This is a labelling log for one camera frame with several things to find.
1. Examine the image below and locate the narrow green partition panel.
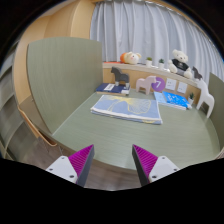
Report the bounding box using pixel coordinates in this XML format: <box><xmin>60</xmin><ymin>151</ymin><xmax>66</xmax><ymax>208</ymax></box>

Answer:
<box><xmin>208</xmin><ymin>72</ymin><xmax>224</xmax><ymax>151</ymax></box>

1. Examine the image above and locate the white horse figure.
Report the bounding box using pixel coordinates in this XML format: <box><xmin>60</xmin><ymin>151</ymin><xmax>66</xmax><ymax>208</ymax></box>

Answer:
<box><xmin>195</xmin><ymin>78</ymin><xmax>216</xmax><ymax>119</ymax></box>

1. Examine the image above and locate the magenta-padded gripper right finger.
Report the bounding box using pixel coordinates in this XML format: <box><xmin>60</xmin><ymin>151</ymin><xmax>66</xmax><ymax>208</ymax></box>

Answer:
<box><xmin>131</xmin><ymin>144</ymin><xmax>180</xmax><ymax>187</ymax></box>

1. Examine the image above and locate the white wall socket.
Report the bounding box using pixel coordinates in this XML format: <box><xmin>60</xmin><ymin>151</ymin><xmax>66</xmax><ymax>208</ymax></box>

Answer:
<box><xmin>165</xmin><ymin>77</ymin><xmax>178</xmax><ymax>92</ymax></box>
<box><xmin>176</xmin><ymin>81</ymin><xmax>189</xmax><ymax>95</ymax></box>

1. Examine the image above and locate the grey-white curtain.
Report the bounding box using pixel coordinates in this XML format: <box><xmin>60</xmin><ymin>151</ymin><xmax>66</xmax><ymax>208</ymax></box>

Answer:
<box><xmin>89</xmin><ymin>0</ymin><xmax>224</xmax><ymax>84</ymax></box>

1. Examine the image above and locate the large green partition panel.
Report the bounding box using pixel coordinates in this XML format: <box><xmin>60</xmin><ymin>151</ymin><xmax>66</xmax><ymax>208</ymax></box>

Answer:
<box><xmin>26</xmin><ymin>36</ymin><xmax>104</xmax><ymax>134</ymax></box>

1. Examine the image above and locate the pink horse figure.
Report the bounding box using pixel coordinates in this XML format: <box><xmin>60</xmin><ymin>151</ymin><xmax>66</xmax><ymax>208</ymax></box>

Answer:
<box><xmin>135</xmin><ymin>75</ymin><xmax>157</xmax><ymax>96</ymax></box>

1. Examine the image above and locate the blue towel with yellow print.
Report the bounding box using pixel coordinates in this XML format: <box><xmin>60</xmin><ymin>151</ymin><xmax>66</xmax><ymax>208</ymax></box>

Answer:
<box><xmin>90</xmin><ymin>94</ymin><xmax>164</xmax><ymax>126</ymax></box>

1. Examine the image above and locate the small dark horse figure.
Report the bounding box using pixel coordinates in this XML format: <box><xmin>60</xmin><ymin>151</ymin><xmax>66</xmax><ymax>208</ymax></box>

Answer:
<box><xmin>191</xmin><ymin>66</ymin><xmax>204</xmax><ymax>81</ymax></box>

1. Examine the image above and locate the cream and orange plush toy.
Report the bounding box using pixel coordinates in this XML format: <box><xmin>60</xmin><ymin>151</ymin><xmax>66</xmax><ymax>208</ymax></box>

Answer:
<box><xmin>119</xmin><ymin>51</ymin><xmax>142</xmax><ymax>66</ymax></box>

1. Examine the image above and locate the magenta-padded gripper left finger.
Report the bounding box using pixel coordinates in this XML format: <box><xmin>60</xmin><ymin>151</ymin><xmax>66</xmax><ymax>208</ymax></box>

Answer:
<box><xmin>45</xmin><ymin>144</ymin><xmax>96</xmax><ymax>188</ymax></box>

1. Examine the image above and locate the white teddy bear, black shirt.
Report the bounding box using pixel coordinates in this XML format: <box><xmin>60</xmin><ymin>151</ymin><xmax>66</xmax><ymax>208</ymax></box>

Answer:
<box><xmin>167</xmin><ymin>49</ymin><xmax>194</xmax><ymax>80</ymax></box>

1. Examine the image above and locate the small potted plant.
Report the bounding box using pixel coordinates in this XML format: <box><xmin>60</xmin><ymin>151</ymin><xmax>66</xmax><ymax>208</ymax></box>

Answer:
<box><xmin>157</xmin><ymin>58</ymin><xmax>166</xmax><ymax>70</ymax></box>
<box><xmin>145</xmin><ymin>56</ymin><xmax>154</xmax><ymax>68</ymax></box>
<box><xmin>187</xmin><ymin>92</ymin><xmax>196</xmax><ymax>106</ymax></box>

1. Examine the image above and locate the bright blue book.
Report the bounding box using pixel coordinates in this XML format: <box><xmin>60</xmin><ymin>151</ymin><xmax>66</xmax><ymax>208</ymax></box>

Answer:
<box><xmin>162</xmin><ymin>91</ymin><xmax>192</xmax><ymax>110</ymax></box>

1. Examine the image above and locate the navy blue book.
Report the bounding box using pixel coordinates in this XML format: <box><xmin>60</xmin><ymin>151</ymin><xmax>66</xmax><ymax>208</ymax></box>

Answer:
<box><xmin>95</xmin><ymin>82</ymin><xmax>131</xmax><ymax>97</ymax></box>

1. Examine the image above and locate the wooden desk back ledge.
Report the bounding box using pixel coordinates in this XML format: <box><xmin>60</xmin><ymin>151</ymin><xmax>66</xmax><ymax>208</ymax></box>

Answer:
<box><xmin>101</xmin><ymin>61</ymin><xmax>203</xmax><ymax>104</ymax></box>

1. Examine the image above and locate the dark grey horse figure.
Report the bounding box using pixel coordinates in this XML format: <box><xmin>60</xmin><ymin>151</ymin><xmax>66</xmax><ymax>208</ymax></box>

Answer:
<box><xmin>110</xmin><ymin>66</ymin><xmax>131</xmax><ymax>89</ymax></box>

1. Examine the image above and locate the light blue booklet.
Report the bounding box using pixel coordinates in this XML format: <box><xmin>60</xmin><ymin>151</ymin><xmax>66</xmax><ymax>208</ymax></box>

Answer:
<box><xmin>153</xmin><ymin>91</ymin><xmax>188</xmax><ymax>111</ymax></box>

